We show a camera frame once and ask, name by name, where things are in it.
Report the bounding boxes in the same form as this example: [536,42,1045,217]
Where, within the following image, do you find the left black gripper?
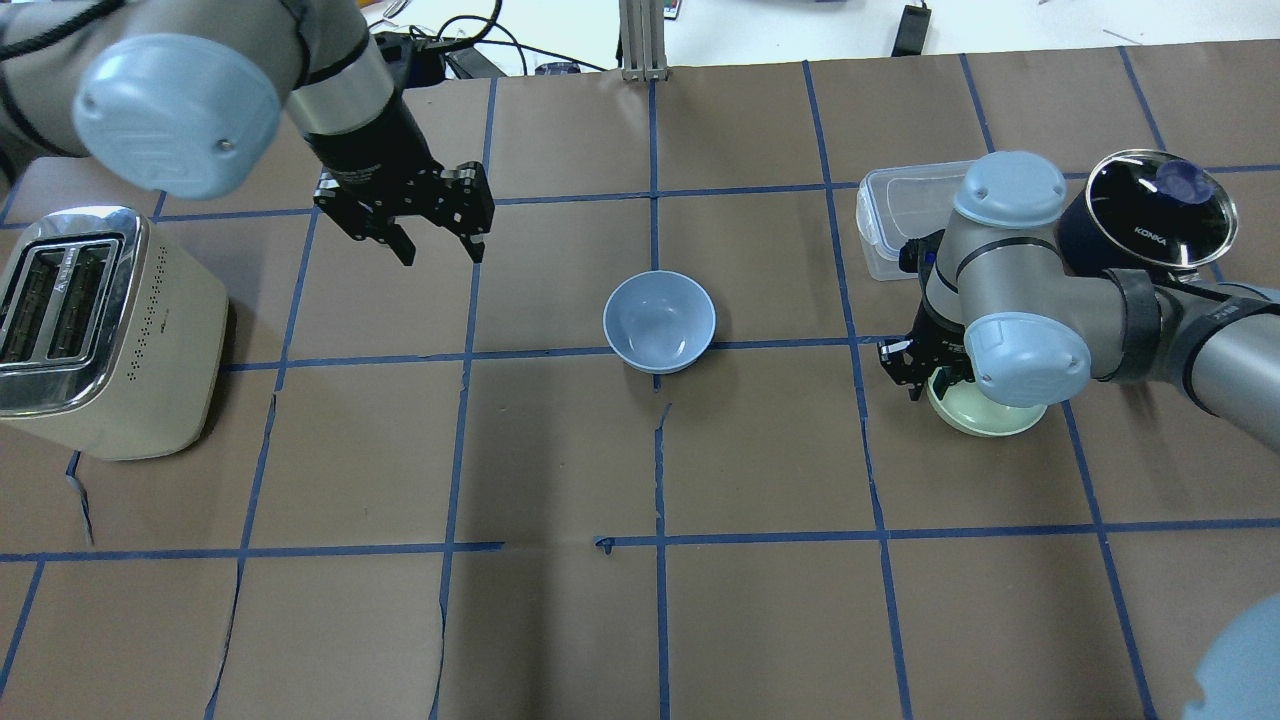
[305,95,497,266]

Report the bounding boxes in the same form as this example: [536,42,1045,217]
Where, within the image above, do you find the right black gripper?
[878,300,975,402]

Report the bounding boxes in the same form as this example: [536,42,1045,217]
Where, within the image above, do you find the green bowl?
[925,377,1047,438]

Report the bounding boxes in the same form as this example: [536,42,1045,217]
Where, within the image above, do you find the blue bowl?
[602,270,719,375]

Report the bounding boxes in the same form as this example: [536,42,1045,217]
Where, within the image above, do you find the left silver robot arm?
[1,1,495,265]

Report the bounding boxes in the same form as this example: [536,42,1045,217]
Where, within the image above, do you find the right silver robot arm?
[860,149,1277,450]

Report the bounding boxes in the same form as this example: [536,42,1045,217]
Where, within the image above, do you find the clear plastic container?
[855,160,974,282]

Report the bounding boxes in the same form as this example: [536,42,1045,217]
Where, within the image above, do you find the dark blue saucepan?
[1057,182,1236,277]

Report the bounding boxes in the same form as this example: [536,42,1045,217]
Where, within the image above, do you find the black power adapter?
[890,3,932,56]

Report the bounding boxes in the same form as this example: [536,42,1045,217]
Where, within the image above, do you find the cream toaster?
[1,206,230,461]

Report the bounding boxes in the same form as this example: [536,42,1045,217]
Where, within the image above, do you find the black cable bundle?
[375,14,611,81]

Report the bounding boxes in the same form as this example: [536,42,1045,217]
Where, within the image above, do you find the aluminium frame post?
[618,0,669,82]

